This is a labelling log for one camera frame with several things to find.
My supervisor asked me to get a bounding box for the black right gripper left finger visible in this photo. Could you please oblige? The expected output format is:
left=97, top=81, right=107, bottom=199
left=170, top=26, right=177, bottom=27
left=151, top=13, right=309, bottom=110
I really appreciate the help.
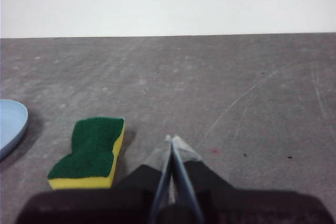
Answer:
left=115, top=134, right=174, bottom=209

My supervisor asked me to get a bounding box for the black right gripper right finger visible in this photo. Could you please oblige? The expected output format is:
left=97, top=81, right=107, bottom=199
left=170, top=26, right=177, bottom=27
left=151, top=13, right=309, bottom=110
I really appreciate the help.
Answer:
left=171, top=134, right=236, bottom=223

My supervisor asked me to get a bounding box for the yellow sponge with green scourer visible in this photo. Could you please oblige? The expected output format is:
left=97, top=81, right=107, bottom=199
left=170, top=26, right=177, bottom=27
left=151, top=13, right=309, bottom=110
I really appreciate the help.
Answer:
left=47, top=116, right=125, bottom=190

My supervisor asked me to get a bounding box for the blue round plate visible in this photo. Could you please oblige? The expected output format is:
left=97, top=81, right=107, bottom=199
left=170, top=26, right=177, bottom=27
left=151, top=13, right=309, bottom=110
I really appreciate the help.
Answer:
left=0, top=99, right=29, bottom=161

